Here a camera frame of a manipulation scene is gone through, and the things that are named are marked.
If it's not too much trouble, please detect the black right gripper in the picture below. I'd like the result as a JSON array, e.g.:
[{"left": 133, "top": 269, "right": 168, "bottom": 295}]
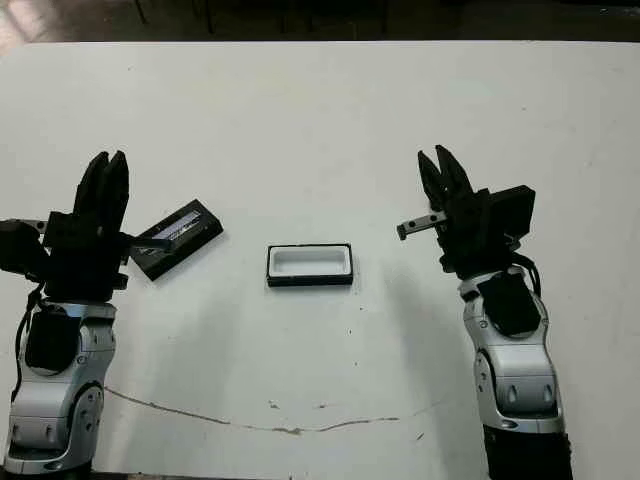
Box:
[{"left": 396, "top": 144, "right": 522, "bottom": 281}]

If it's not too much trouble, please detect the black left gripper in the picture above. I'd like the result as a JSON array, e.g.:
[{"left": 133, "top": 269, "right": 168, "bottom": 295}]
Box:
[{"left": 42, "top": 149, "right": 172, "bottom": 304}]

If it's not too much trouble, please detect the black box lid with print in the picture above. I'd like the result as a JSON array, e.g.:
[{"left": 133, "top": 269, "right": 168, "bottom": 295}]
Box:
[{"left": 127, "top": 198, "right": 225, "bottom": 282}]

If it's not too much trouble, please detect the black box base white insert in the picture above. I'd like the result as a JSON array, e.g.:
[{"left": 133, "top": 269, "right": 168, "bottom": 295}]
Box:
[{"left": 265, "top": 242, "right": 356, "bottom": 289}]

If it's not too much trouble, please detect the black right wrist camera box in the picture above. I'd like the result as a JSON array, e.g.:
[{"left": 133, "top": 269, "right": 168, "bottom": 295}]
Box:
[{"left": 487, "top": 185, "right": 538, "bottom": 242}]

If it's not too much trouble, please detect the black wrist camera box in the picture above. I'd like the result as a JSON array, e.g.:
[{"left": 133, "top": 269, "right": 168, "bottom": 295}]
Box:
[
  {"left": 0, "top": 218, "right": 52, "bottom": 277},
  {"left": 487, "top": 185, "right": 538, "bottom": 242}
]

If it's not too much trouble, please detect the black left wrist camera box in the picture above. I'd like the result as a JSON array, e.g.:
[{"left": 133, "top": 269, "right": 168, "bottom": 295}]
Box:
[{"left": 0, "top": 218, "right": 52, "bottom": 277}]

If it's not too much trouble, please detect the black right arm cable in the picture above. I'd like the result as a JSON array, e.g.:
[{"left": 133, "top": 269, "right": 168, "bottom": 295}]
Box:
[{"left": 517, "top": 252, "right": 545, "bottom": 304}]

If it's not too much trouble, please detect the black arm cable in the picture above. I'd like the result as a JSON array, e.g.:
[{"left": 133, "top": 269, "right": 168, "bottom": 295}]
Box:
[
  {"left": 9, "top": 288, "right": 44, "bottom": 404},
  {"left": 517, "top": 252, "right": 545, "bottom": 304}
]

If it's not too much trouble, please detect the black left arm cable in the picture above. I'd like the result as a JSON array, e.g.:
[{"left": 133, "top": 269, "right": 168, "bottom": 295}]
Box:
[{"left": 9, "top": 288, "right": 44, "bottom": 404}]

